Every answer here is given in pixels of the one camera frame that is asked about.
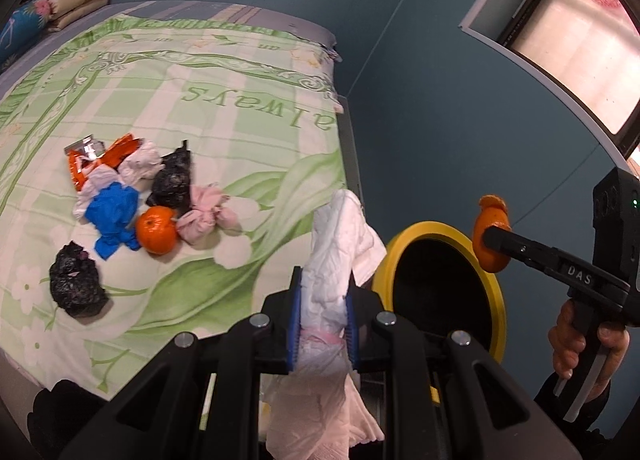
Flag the white crumpled paper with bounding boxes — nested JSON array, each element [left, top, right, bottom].
[[73, 139, 164, 220]]

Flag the dark bed frame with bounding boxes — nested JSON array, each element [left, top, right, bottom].
[[336, 95, 364, 205]]

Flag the person's right hand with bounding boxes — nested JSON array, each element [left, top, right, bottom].
[[546, 299, 632, 404]]

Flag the yellow rimmed trash bin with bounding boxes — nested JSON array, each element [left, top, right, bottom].
[[371, 221, 506, 362]]

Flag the white tissue wad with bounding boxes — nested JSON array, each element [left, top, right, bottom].
[[265, 189, 386, 459]]

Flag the blue crumpled glove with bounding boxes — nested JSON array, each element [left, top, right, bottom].
[[85, 182, 141, 260]]

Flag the orange snack wrapper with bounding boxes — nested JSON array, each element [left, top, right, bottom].
[[64, 133, 142, 191]]

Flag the orange peel piece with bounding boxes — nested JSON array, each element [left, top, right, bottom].
[[472, 194, 512, 273]]

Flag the blue floral folded blanket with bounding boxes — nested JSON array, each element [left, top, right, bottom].
[[0, 0, 51, 64]]

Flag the green floral bed quilt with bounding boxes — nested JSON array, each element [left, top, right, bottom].
[[1, 15, 346, 397]]

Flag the whole orange tangerine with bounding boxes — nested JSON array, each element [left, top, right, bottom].
[[136, 206, 178, 255]]

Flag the black plastic bag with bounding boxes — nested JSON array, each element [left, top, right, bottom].
[[145, 139, 192, 215], [49, 241, 108, 318]]

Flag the pink crumpled tissue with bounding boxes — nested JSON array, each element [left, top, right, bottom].
[[176, 184, 239, 245]]

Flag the silver foil snack wrapper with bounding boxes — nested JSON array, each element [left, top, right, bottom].
[[64, 134, 106, 161]]

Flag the grey blue bed sheet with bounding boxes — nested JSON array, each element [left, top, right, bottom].
[[1, 0, 342, 98]]

